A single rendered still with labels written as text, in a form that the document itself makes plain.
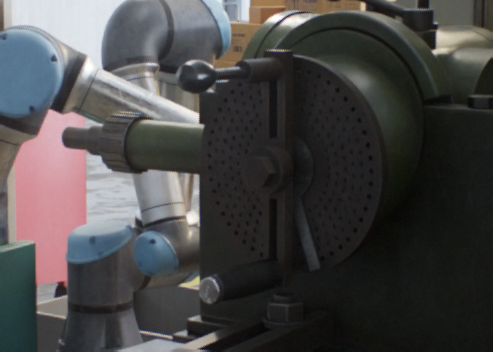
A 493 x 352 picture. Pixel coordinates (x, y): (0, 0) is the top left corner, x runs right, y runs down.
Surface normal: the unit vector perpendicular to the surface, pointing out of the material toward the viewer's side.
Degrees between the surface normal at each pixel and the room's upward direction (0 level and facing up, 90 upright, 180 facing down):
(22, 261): 90
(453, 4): 90
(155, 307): 90
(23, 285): 90
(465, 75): 48
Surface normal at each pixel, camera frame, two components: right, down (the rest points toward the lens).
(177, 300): -0.59, 0.11
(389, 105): 0.42, -0.41
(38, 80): 0.08, 0.00
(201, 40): 0.60, 0.28
